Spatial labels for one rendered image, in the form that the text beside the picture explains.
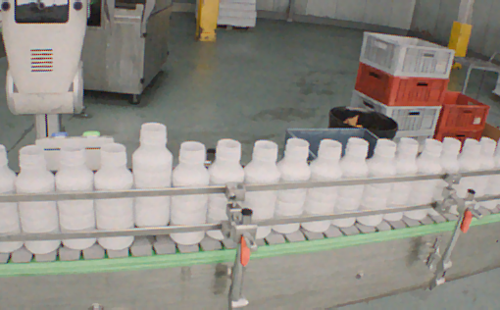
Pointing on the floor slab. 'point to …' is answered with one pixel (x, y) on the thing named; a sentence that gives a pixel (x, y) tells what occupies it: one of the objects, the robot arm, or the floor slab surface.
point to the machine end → (125, 50)
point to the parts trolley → (484, 78)
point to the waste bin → (368, 119)
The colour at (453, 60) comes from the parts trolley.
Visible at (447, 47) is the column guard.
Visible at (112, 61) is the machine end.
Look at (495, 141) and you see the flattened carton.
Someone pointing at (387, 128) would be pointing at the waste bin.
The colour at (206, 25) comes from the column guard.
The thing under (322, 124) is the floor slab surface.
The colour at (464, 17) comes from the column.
